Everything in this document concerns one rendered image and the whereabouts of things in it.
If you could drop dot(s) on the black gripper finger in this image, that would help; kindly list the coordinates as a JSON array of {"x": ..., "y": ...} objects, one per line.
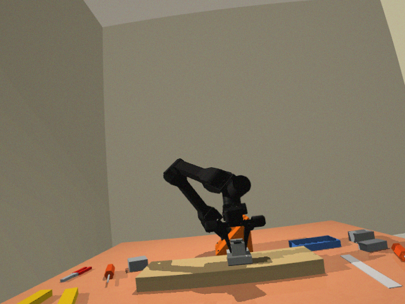
[
  {"x": 246, "y": 234},
  {"x": 225, "y": 236}
]

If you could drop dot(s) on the blue rectangular tray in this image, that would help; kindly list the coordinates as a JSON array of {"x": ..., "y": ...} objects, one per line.
[{"x": 316, "y": 243}]

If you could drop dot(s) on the white flat strip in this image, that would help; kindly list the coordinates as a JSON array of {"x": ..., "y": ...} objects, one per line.
[{"x": 372, "y": 272}]

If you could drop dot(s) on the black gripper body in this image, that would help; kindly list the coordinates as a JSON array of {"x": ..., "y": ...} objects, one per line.
[{"x": 256, "y": 221}]

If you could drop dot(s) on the yellow flat bar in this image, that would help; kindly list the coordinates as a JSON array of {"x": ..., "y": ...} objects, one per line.
[
  {"x": 69, "y": 296},
  {"x": 38, "y": 297}
]

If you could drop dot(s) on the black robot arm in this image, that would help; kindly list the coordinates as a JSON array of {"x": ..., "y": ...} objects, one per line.
[{"x": 215, "y": 180}]

